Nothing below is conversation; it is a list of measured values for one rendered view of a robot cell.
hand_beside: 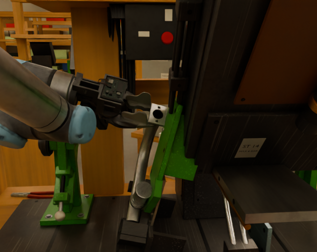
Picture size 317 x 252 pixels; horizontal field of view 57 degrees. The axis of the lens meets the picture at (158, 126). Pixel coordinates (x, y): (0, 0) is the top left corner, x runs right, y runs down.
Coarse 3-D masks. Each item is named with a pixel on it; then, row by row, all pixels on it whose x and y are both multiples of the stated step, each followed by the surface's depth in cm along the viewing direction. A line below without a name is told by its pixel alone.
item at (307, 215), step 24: (216, 168) 63; (240, 168) 63; (264, 168) 63; (288, 168) 63; (240, 192) 53; (264, 192) 53; (288, 192) 53; (312, 192) 53; (240, 216) 48; (264, 216) 46; (288, 216) 47; (312, 216) 47
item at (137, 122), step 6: (126, 114) 67; (132, 114) 67; (138, 114) 66; (144, 114) 66; (126, 120) 68; (132, 120) 68; (138, 120) 68; (144, 120) 68; (138, 126) 69; (144, 126) 69; (150, 126) 70
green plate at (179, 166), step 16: (176, 112) 59; (176, 128) 60; (160, 144) 68; (176, 144) 62; (160, 160) 63; (176, 160) 63; (192, 160) 63; (160, 176) 62; (176, 176) 64; (192, 176) 64
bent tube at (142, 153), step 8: (152, 104) 71; (152, 112) 71; (160, 112) 72; (152, 120) 69; (160, 120) 69; (152, 128) 74; (144, 136) 78; (152, 136) 77; (144, 144) 78; (144, 152) 78; (144, 160) 78; (136, 168) 77; (144, 168) 77; (136, 176) 75; (144, 176) 76; (136, 184) 74; (128, 208) 71; (128, 216) 69; (136, 216) 69
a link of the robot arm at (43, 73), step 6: (18, 60) 64; (24, 60) 65; (30, 66) 63; (36, 66) 64; (42, 66) 65; (36, 72) 63; (42, 72) 63; (48, 72) 64; (54, 72) 64; (42, 78) 63; (48, 78) 63; (48, 84) 63
